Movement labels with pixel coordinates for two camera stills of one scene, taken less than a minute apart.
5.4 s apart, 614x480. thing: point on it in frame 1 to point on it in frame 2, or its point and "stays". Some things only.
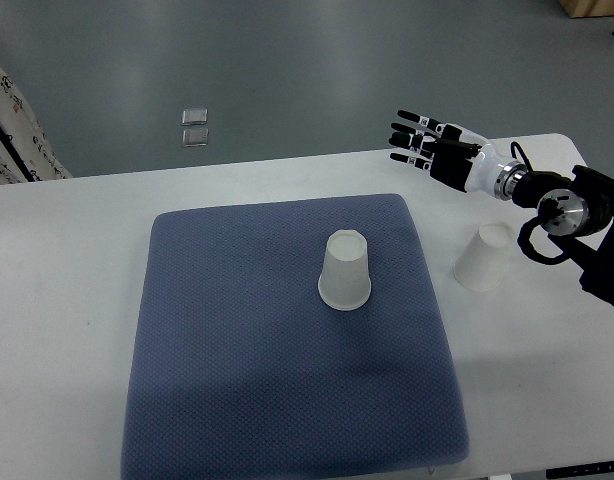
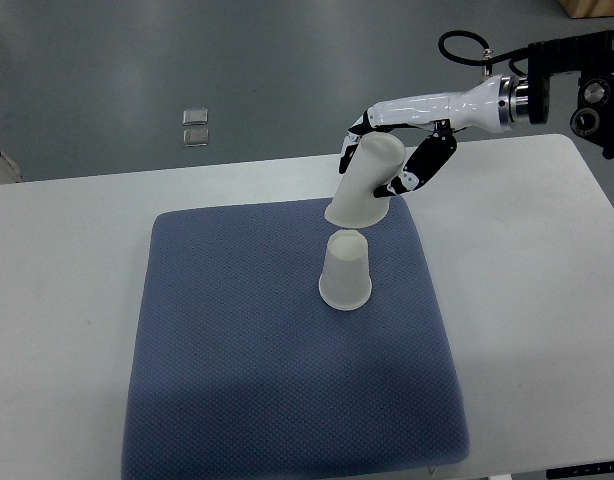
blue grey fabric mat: (238, 370) stays
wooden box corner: (594, 8) stays
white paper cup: (479, 267) to (378, 158)
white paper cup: (344, 282) stays
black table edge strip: (587, 470) stays
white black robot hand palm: (468, 163) to (489, 106)
